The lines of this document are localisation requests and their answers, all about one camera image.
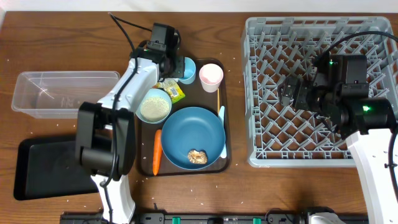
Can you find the orange carrot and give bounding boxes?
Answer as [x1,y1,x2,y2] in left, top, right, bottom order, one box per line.
[152,129,162,176]

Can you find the brown food scrap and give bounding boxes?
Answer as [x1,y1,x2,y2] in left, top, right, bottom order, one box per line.
[187,149,208,164]

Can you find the wooden chopstick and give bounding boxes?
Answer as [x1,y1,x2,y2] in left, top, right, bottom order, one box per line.
[217,88,221,113]

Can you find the light blue cup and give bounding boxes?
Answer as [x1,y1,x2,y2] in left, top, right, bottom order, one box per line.
[179,57,196,85]

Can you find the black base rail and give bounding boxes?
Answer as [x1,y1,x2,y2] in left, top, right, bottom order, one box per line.
[59,212,369,224]

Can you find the black waste tray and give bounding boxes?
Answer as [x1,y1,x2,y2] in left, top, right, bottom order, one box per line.
[14,135,98,201]

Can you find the grey plastic dishwasher rack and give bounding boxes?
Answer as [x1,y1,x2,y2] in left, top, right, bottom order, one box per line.
[241,16,397,168]

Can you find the light blue rice bowl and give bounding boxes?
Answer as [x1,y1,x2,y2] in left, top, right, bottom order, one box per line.
[136,88,172,124]

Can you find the pink cup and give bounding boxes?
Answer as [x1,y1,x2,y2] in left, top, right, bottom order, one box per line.
[199,63,223,93]

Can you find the dark brown serving tray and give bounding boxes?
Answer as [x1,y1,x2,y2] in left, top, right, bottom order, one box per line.
[137,58,231,177]

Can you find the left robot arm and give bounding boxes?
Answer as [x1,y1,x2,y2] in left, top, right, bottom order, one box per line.
[75,23,184,223]

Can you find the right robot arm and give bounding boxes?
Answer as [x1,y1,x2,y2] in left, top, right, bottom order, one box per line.
[277,54,397,223]

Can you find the light blue plastic knife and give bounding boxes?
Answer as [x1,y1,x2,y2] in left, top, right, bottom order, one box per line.
[218,106,227,159]

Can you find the green snack wrapper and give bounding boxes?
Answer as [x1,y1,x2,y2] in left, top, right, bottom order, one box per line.
[154,78,185,103]

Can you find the dark blue plate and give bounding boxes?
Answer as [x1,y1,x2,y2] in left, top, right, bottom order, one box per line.
[161,107,226,170]

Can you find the clear plastic bin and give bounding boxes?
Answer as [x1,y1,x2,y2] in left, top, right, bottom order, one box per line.
[11,71,120,119]

